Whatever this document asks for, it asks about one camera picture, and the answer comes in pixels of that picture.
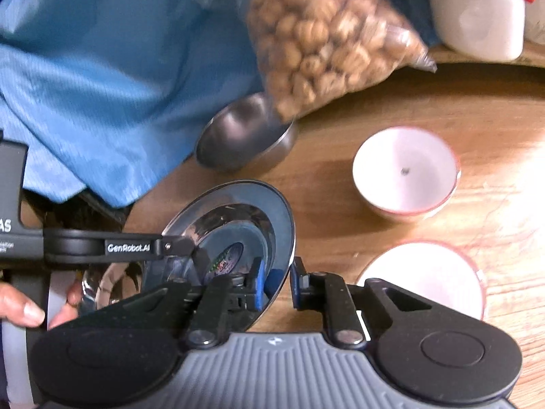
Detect shiny steel plate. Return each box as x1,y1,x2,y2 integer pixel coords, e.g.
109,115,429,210
79,180,296,315

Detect steel bowl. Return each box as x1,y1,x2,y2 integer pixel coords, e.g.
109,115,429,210
194,92,298,173

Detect person's left hand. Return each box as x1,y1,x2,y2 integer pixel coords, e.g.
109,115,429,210
0,278,84,331

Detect white bowl red rim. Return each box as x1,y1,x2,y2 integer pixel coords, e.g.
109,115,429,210
357,240,487,319
352,126,461,223

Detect blue fabric cloth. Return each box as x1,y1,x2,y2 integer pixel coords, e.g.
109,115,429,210
1,0,438,208

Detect clear bag of cookies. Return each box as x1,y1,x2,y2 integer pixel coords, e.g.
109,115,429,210
204,0,439,124

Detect white plastic jug red handle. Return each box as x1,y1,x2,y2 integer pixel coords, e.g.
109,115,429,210
430,0,535,63

